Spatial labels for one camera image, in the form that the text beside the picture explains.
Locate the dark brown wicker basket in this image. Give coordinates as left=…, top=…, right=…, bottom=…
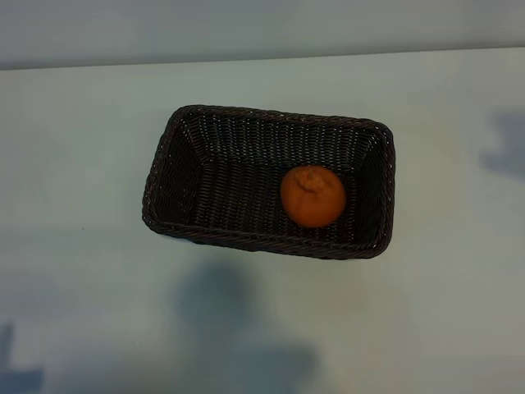
left=141, top=104, right=398, bottom=261

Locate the orange fruit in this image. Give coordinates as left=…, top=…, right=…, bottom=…
left=280, top=163, right=348, bottom=229

